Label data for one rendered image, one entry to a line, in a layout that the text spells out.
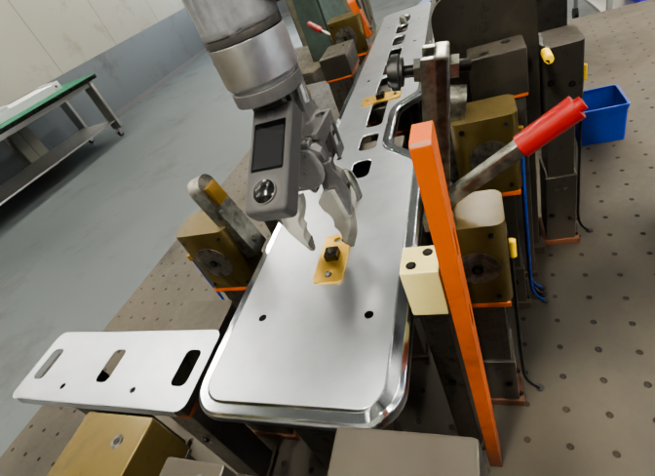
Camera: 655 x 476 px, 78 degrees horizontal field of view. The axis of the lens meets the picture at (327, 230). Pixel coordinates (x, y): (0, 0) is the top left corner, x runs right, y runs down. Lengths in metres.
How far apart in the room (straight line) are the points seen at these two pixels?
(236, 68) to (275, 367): 0.29
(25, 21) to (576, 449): 7.43
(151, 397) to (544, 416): 0.52
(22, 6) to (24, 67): 0.85
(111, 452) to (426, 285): 0.29
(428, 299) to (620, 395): 0.39
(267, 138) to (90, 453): 0.31
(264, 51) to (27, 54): 6.99
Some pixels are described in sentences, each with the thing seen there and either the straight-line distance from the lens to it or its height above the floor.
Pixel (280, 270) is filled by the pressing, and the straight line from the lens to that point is 0.53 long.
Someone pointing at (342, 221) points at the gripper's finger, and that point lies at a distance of 0.46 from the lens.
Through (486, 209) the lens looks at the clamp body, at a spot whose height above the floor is 1.05.
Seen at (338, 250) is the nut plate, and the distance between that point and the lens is 0.50.
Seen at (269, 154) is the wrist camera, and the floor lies 1.17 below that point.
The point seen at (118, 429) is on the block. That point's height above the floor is 1.06.
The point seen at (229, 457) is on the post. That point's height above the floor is 0.79.
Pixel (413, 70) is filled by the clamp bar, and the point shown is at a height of 1.21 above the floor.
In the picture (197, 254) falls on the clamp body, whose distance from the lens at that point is 0.64.
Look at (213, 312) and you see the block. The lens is 0.57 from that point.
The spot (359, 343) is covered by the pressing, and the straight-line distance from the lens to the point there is 0.41.
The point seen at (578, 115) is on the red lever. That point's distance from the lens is 0.38.
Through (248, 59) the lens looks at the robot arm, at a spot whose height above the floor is 1.25.
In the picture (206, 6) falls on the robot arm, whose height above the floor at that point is 1.30.
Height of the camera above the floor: 1.32
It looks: 36 degrees down
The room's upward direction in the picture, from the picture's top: 25 degrees counter-clockwise
